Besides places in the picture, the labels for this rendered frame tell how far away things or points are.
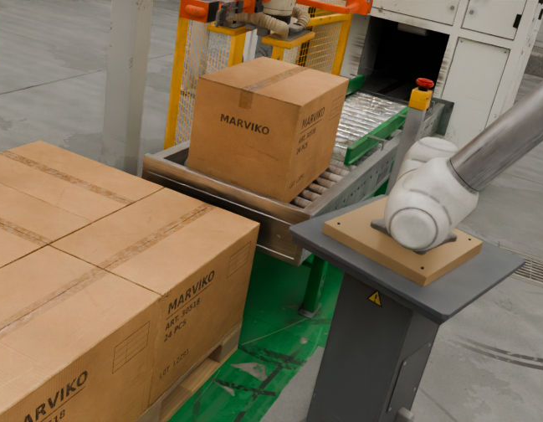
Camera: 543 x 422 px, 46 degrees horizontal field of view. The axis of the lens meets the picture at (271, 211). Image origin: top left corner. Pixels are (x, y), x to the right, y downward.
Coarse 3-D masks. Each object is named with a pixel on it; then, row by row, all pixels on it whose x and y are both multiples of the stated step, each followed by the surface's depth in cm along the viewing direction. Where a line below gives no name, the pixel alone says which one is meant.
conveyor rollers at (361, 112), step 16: (352, 96) 414; (368, 96) 427; (352, 112) 379; (368, 112) 385; (384, 112) 398; (352, 128) 353; (368, 128) 358; (400, 128) 369; (336, 144) 321; (336, 160) 296; (320, 176) 279; (336, 176) 278; (304, 192) 256; (320, 192) 262
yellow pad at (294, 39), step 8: (296, 24) 225; (304, 32) 227; (312, 32) 234; (264, 40) 207; (272, 40) 206; (280, 40) 207; (288, 40) 207; (296, 40) 212; (304, 40) 221; (288, 48) 206
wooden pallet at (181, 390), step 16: (240, 320) 239; (224, 336) 229; (208, 352) 220; (224, 352) 235; (192, 368) 212; (208, 368) 230; (176, 384) 203; (192, 384) 221; (160, 400) 196; (176, 400) 213; (144, 416) 189; (160, 416) 205
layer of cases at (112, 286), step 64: (0, 192) 211; (64, 192) 219; (128, 192) 228; (0, 256) 177; (64, 256) 182; (128, 256) 188; (192, 256) 195; (0, 320) 152; (64, 320) 156; (128, 320) 161; (192, 320) 199; (0, 384) 133; (64, 384) 144; (128, 384) 173
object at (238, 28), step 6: (210, 24) 211; (234, 24) 216; (240, 24) 218; (210, 30) 211; (216, 30) 210; (222, 30) 210; (228, 30) 209; (234, 30) 209; (240, 30) 213; (246, 30) 219
